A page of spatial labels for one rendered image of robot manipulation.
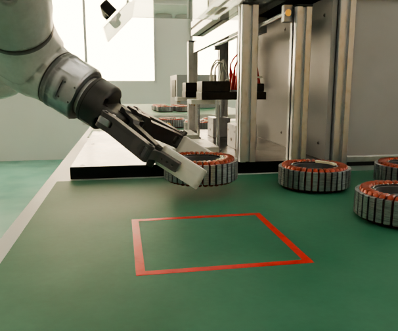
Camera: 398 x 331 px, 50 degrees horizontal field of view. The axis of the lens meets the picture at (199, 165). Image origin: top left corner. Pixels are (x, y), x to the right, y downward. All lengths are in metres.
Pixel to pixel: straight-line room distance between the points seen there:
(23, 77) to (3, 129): 5.20
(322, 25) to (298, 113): 0.18
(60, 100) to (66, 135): 5.09
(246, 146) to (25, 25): 0.43
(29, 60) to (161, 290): 0.42
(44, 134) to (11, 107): 0.51
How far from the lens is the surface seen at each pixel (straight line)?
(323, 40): 0.87
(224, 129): 1.21
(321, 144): 0.86
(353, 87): 0.87
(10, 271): 0.41
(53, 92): 0.68
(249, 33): 0.80
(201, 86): 0.95
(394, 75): 0.91
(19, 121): 5.84
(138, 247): 0.44
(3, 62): 0.69
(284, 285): 0.36
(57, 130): 5.77
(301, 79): 0.83
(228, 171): 0.62
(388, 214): 0.52
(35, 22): 0.62
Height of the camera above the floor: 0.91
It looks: 10 degrees down
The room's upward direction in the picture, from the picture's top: straight up
